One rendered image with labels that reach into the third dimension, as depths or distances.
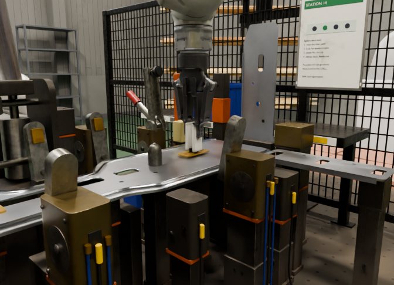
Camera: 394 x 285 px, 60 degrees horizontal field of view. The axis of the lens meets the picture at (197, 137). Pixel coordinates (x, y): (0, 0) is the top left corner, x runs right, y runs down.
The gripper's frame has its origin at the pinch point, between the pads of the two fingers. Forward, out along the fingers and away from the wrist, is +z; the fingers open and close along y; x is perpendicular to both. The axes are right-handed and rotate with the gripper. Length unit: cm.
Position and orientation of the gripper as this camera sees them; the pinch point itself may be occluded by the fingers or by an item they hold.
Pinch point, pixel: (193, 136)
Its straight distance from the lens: 84.8
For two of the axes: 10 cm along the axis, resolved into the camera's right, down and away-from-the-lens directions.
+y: 7.3, 1.3, -6.7
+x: 6.8, -1.4, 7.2
